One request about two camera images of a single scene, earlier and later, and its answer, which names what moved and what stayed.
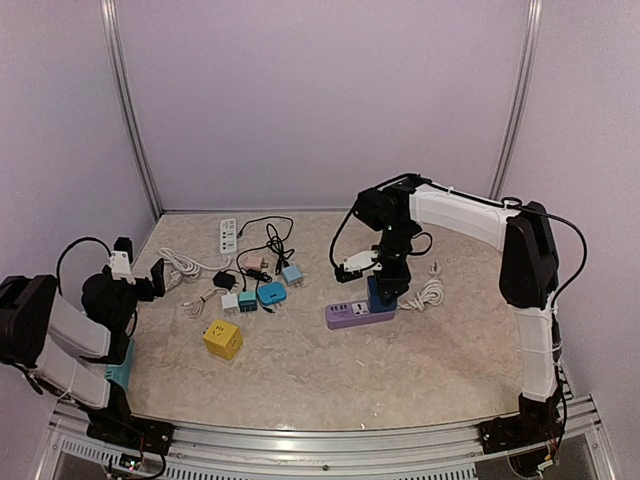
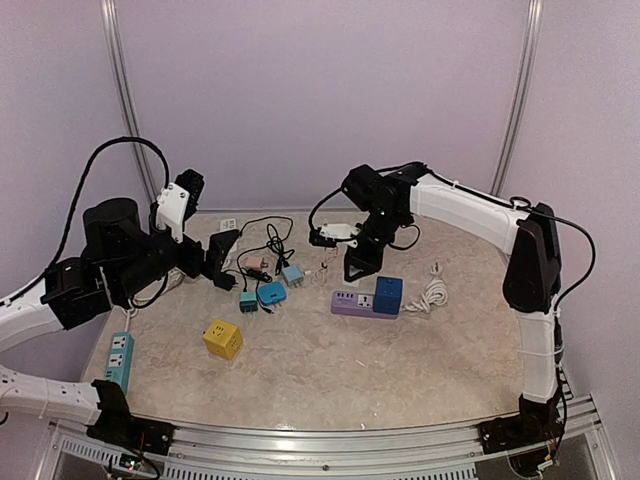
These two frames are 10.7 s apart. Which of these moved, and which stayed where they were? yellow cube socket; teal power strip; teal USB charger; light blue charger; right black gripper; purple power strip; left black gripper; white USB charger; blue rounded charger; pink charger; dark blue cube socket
Moved: dark blue cube socket; white USB charger; purple power strip; right black gripper; left black gripper
Stayed: teal USB charger; pink charger; yellow cube socket; teal power strip; light blue charger; blue rounded charger
